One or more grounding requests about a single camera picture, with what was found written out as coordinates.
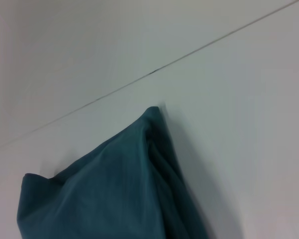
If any teal blue t-shirt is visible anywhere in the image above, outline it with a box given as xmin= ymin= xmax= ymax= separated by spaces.
xmin=16 ymin=106 xmax=210 ymax=239

